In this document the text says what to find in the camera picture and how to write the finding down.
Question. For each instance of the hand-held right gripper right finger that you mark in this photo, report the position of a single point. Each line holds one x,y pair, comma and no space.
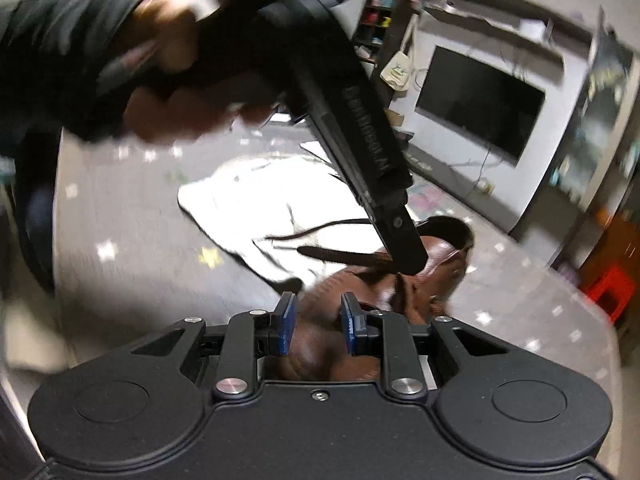
351,325

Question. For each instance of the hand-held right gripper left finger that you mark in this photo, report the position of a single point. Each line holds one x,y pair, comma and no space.
286,325

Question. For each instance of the grey star-print table cover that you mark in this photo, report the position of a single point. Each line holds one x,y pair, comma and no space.
525,300

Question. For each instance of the brown leather shoe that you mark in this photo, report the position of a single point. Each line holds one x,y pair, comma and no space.
320,350

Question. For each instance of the black wall television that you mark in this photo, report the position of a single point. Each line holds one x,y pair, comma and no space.
475,105

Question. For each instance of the dark television bench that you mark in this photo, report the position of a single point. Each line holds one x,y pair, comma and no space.
450,180

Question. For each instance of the person's dark clothing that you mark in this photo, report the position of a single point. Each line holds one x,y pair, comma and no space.
35,220

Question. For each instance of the brown shoelace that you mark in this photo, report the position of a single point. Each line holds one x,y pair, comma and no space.
340,255

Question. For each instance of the white printed towel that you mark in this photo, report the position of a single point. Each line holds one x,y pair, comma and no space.
235,195

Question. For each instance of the wall power outlet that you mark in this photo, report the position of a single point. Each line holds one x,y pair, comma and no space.
486,187

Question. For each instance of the red plastic stool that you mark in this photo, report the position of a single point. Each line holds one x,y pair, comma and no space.
607,290

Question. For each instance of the dark open shelf unit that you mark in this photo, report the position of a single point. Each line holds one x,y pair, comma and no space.
382,15

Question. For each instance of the person's left hand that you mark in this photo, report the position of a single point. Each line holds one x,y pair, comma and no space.
175,115

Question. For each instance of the person's left forearm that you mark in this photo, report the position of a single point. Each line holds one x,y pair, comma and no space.
60,50

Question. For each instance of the beige tote bag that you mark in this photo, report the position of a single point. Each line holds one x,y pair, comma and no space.
397,74

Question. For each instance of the glass display cabinet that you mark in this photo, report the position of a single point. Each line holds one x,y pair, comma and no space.
590,125

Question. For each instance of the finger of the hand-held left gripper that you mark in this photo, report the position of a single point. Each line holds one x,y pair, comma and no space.
405,245

